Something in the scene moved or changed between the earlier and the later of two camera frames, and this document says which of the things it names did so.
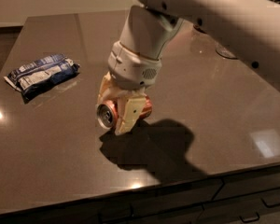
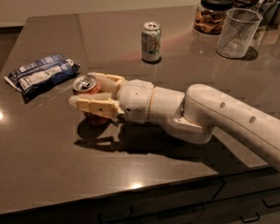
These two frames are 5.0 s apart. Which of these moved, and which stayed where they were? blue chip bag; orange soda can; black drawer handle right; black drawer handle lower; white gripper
Moved: orange soda can; white gripper
Stayed: black drawer handle right; blue chip bag; black drawer handle lower
